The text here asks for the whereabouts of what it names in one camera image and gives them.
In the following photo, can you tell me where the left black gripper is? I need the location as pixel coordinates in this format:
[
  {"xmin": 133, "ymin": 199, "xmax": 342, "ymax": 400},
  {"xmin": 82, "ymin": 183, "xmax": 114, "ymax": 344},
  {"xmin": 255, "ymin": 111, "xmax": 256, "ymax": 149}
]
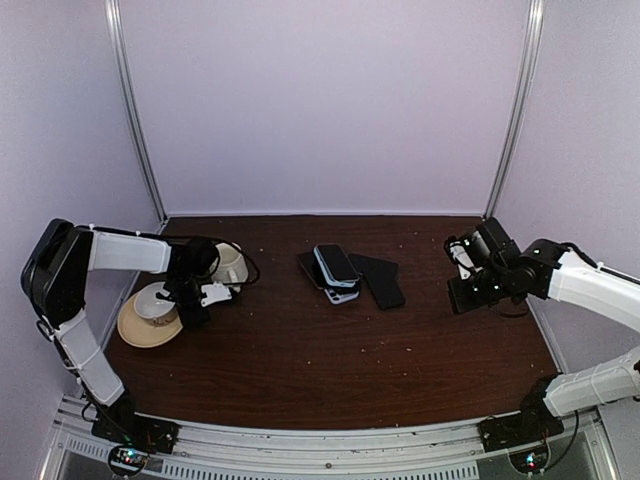
[{"xmin": 167, "ymin": 274, "xmax": 210, "ymax": 327}]

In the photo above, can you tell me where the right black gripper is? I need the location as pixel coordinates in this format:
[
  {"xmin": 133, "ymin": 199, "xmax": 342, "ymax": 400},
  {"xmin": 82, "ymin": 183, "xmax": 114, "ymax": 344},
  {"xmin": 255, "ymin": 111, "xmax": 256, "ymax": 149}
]
[{"xmin": 447, "ymin": 266, "xmax": 511, "ymax": 315}]

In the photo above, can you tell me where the white ceramic bowl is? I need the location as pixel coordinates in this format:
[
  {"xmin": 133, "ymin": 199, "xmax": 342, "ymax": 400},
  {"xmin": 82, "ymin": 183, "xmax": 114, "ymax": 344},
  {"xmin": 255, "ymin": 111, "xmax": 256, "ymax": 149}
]
[{"xmin": 133, "ymin": 282, "xmax": 178, "ymax": 326}]

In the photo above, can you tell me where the beige saucer plate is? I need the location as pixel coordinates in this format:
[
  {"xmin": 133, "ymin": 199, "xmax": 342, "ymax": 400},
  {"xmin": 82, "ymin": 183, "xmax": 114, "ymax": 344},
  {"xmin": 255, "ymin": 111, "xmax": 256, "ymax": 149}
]
[{"xmin": 117, "ymin": 294, "xmax": 183, "ymax": 349}]

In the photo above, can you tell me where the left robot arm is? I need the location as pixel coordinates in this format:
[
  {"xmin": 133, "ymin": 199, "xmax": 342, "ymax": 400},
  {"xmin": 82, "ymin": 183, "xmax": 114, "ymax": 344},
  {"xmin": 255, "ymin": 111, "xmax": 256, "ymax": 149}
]
[{"xmin": 20, "ymin": 218, "xmax": 219, "ymax": 444}]

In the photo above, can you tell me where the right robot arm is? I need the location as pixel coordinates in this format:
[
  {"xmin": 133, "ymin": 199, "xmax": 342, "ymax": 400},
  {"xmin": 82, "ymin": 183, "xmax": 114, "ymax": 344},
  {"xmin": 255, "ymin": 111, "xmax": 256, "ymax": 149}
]
[{"xmin": 444, "ymin": 237, "xmax": 639, "ymax": 442}]

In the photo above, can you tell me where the purple-edged phone right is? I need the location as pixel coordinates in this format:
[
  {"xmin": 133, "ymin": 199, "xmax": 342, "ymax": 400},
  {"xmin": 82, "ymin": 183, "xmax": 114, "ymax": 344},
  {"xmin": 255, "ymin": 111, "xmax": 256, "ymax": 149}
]
[{"xmin": 348, "ymin": 253, "xmax": 399, "ymax": 282}]

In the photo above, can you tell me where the purple-edged phone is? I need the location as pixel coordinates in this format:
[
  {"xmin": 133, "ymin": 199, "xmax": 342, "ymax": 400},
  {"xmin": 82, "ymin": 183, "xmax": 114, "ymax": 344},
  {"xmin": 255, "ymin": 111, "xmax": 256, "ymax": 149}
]
[
  {"xmin": 296, "ymin": 251, "xmax": 328, "ymax": 290},
  {"xmin": 348, "ymin": 253, "xmax": 399, "ymax": 282}
]

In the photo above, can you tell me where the purple-edged phone left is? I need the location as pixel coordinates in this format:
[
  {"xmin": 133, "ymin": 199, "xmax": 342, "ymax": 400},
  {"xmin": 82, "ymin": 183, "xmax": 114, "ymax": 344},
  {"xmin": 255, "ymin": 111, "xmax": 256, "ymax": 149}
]
[{"xmin": 296, "ymin": 251, "xmax": 328, "ymax": 290}]

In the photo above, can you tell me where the cream ribbed mug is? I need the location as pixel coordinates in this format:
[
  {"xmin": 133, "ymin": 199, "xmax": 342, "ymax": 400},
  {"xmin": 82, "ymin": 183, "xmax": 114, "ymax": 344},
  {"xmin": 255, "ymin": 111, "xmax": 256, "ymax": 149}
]
[{"xmin": 212, "ymin": 243, "xmax": 249, "ymax": 293}]

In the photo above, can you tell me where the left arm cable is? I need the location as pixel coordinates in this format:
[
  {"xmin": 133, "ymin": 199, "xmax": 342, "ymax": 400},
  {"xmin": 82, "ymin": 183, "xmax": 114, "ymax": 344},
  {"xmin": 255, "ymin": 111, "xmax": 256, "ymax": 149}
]
[{"xmin": 219, "ymin": 240, "xmax": 261, "ymax": 291}]

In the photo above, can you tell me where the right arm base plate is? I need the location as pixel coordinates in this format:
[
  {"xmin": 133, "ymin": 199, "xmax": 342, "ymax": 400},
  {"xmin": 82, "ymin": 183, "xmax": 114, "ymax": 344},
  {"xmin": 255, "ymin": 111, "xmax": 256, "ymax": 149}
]
[{"xmin": 478, "ymin": 412, "xmax": 564, "ymax": 452}]

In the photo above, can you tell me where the white phone dual camera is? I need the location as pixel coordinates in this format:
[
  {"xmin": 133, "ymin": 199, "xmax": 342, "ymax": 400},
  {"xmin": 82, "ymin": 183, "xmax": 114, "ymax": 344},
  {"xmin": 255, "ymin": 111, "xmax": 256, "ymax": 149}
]
[{"xmin": 324, "ymin": 288, "xmax": 360, "ymax": 305}]

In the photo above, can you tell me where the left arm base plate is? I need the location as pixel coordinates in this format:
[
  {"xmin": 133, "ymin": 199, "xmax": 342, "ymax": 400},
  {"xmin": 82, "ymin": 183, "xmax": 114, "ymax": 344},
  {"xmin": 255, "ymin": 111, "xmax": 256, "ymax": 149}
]
[{"xmin": 91, "ymin": 414, "xmax": 180, "ymax": 454}]

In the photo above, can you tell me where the front aluminium rail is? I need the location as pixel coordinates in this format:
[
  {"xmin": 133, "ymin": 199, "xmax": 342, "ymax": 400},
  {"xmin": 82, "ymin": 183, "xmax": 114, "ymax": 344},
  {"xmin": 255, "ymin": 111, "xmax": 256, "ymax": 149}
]
[{"xmin": 42, "ymin": 394, "xmax": 619, "ymax": 480}]

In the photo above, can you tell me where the right aluminium post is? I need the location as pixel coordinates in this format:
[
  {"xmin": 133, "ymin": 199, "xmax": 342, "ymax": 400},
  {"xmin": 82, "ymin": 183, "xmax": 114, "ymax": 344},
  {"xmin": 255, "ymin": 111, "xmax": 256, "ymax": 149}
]
[{"xmin": 483, "ymin": 0, "xmax": 546, "ymax": 218}]

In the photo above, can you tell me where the aluminium post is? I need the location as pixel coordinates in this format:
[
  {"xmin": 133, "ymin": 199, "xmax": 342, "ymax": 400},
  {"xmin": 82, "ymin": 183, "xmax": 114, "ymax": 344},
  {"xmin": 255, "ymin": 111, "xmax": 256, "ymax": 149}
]
[
  {"xmin": 104, "ymin": 0, "xmax": 168, "ymax": 226},
  {"xmin": 483, "ymin": 0, "xmax": 546, "ymax": 218}
]

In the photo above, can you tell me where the left aluminium post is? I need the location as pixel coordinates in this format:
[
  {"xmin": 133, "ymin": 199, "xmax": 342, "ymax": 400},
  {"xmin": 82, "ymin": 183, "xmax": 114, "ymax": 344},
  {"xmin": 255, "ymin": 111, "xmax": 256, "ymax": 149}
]
[{"xmin": 104, "ymin": 0, "xmax": 168, "ymax": 226}]

